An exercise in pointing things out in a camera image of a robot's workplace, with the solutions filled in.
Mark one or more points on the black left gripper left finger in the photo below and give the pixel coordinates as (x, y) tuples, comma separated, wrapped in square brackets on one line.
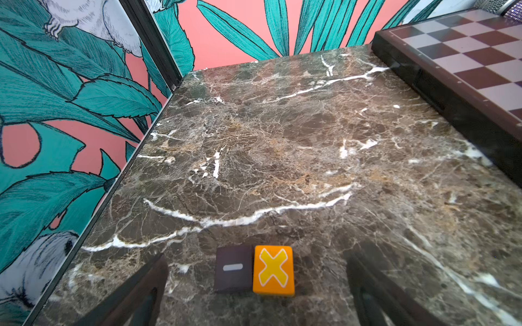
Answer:
[(137, 301)]

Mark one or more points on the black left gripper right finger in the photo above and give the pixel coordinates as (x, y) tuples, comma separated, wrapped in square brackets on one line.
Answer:
[(378, 298)]

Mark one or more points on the dark block with dash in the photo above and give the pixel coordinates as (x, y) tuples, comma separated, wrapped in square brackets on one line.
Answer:
[(234, 269)]

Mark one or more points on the orange X block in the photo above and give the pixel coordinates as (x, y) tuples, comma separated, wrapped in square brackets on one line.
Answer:
[(274, 271)]

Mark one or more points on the dark red chessboard box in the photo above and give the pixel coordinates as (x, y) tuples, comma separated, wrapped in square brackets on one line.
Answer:
[(467, 65)]

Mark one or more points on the black left frame post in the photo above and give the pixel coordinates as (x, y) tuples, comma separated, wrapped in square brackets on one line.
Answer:
[(149, 32)]

